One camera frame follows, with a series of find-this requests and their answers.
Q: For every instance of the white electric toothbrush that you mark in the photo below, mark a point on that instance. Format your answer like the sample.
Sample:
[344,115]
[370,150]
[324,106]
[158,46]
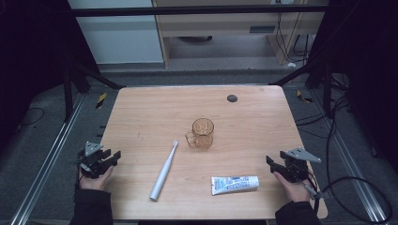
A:
[163,173]

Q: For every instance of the black horizontal frame bar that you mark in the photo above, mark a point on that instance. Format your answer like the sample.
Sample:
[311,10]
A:
[187,11]

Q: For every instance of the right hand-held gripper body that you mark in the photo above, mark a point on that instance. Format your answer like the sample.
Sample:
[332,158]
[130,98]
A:
[295,168]

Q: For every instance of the light wooden desk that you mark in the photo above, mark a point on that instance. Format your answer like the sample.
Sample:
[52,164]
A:
[219,25]

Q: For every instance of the white cabinet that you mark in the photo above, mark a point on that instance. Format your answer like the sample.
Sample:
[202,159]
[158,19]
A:
[122,40]

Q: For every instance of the aluminium floor rail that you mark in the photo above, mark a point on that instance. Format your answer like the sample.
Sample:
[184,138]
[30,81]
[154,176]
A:
[50,156]
[350,162]

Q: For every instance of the white toothpaste tube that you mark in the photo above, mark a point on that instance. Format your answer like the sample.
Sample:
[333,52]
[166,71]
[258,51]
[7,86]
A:
[234,184]

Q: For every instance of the yellow black tape piece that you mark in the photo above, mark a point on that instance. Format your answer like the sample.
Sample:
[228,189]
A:
[101,100]
[304,97]

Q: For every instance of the amber transparent cup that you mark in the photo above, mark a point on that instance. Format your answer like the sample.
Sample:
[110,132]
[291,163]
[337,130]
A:
[202,134]

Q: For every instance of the dark curtain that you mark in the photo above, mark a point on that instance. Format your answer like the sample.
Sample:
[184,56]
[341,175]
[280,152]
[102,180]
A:
[369,78]
[28,56]

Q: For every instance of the small white round object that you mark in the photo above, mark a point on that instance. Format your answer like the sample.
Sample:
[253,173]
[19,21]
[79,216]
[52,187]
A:
[291,65]

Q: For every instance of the black frame strut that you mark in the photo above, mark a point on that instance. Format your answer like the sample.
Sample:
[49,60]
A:
[327,90]
[67,93]

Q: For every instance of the person's right hand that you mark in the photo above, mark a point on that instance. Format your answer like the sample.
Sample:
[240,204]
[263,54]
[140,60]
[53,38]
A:
[295,191]

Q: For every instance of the person's left hand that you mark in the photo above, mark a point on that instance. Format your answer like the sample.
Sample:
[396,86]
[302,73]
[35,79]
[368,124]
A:
[94,183]

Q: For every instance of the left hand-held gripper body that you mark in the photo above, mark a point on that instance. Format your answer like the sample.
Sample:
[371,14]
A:
[94,162]

